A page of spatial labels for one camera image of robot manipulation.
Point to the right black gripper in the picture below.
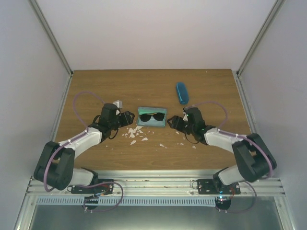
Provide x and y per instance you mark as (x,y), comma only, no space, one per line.
(176,124)

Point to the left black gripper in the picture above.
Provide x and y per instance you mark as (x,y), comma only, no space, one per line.
(126,120)

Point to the black round sunglasses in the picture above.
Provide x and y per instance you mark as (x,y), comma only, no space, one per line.
(155,116)

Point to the grey-blue glasses case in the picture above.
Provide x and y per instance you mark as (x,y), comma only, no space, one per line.
(152,122)

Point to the blue translucent glasses case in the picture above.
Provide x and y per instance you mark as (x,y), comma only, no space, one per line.
(182,93)

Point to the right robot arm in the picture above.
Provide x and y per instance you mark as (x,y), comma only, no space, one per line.
(253,158)

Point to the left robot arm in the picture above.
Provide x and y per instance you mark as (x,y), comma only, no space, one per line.
(55,167)

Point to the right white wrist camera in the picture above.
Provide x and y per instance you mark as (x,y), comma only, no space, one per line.
(186,113)

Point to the aluminium rail frame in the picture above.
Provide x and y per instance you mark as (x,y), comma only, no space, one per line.
(165,183)

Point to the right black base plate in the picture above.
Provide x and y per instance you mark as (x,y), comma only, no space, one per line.
(211,187)

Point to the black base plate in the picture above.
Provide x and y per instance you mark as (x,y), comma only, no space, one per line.
(211,187)
(104,189)

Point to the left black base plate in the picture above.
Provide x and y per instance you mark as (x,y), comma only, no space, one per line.
(104,189)

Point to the slotted grey cable duct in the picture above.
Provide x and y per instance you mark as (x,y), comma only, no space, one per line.
(128,201)

